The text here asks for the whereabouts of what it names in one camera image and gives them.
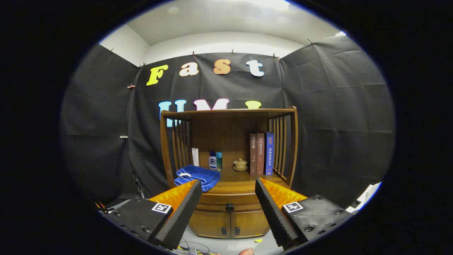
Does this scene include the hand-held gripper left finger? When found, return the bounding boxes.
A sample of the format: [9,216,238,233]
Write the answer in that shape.
[100,179,202,250]

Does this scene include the wooden cabinet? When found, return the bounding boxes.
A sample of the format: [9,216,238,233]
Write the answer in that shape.
[160,106,298,239]

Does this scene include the dark brown book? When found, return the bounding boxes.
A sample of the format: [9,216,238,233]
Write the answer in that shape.
[250,134,258,176]

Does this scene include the blue folded towel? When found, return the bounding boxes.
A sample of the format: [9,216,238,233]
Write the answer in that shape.
[174,165,221,192]

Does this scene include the black backdrop cloth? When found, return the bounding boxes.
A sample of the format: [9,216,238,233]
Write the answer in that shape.
[60,35,395,209]

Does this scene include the reddish brown book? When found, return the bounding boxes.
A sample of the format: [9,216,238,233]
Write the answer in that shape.
[257,133,265,176]

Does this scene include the black electronics box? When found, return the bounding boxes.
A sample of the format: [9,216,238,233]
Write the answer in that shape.
[95,201,117,215]

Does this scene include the black floor cables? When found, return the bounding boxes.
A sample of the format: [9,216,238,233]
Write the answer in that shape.
[177,239,213,255]

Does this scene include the blue book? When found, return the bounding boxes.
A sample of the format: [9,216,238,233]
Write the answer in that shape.
[264,132,274,176]

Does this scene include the wooden drawer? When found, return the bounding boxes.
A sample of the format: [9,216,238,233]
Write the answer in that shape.
[196,193,262,213]

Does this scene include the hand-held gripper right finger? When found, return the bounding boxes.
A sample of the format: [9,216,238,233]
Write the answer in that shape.
[255,177,358,251]

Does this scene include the wooden cabinet door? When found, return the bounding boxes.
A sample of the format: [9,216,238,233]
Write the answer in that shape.
[189,211,231,238]
[231,210,271,238]

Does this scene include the white box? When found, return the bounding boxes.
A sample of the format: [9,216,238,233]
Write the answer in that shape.
[346,182,382,213]

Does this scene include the wooden countertop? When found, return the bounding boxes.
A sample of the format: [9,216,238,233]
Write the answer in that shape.
[173,166,289,193]

